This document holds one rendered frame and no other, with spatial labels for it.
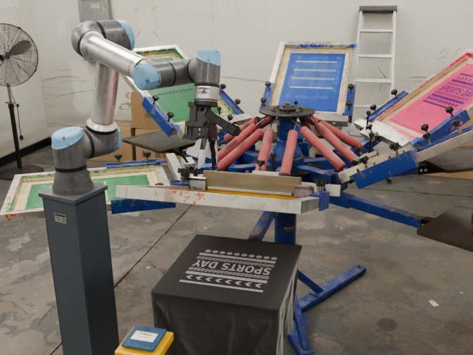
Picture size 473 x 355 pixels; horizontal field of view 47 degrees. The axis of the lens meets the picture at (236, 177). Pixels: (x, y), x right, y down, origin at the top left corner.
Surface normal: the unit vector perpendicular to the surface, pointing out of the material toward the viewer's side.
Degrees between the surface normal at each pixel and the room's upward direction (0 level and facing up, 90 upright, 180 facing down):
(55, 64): 90
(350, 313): 0
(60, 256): 90
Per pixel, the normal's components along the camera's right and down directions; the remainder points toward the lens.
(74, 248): -0.47, 0.29
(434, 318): -0.01, -0.95
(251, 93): -0.26, 0.31
